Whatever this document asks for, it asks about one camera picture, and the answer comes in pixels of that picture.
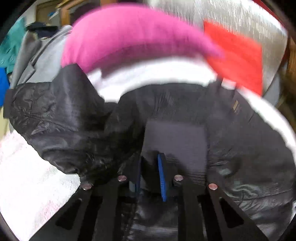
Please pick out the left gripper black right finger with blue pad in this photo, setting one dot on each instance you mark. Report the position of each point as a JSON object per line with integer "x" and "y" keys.
{"x": 205, "y": 211}

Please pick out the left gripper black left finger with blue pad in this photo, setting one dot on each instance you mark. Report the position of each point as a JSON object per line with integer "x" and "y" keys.
{"x": 94, "y": 209}

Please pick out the black quilted jacket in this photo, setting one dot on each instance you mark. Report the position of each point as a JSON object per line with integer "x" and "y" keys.
{"x": 73, "y": 128}

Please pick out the red pillow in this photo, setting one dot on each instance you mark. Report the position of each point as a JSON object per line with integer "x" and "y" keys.
{"x": 242, "y": 59}

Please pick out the blue garment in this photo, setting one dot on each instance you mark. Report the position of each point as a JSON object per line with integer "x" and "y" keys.
{"x": 4, "y": 85}

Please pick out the grey coat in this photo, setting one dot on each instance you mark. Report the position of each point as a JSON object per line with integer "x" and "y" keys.
{"x": 39, "y": 60}

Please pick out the magenta pillow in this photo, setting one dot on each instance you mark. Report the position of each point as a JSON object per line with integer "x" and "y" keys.
{"x": 120, "y": 33}

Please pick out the teal shirt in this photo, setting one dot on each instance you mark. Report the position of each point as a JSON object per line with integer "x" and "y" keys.
{"x": 11, "y": 44}

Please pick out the silver foil insulation sheet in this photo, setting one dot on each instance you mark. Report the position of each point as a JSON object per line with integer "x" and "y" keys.
{"x": 245, "y": 17}

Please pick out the wooden cabinet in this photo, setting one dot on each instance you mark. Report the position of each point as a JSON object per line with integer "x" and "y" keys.
{"x": 64, "y": 12}

